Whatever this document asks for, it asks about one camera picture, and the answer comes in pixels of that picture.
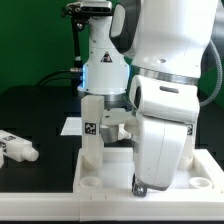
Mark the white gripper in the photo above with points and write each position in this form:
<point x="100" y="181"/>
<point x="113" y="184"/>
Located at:
<point x="162" y="112"/>

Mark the white desk top tray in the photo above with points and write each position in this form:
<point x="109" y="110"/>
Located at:
<point x="117" y="171"/>

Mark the white marker sheet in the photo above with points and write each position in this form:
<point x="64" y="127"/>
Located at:
<point x="72" y="127"/>

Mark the white front fence bar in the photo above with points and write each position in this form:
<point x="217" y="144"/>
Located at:
<point x="171" y="206"/>

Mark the black camera stand pole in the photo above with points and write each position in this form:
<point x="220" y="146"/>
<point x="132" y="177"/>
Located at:
<point x="77" y="79"/>

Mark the black camera on stand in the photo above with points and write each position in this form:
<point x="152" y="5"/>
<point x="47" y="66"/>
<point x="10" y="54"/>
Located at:
<point x="88" y="7"/>

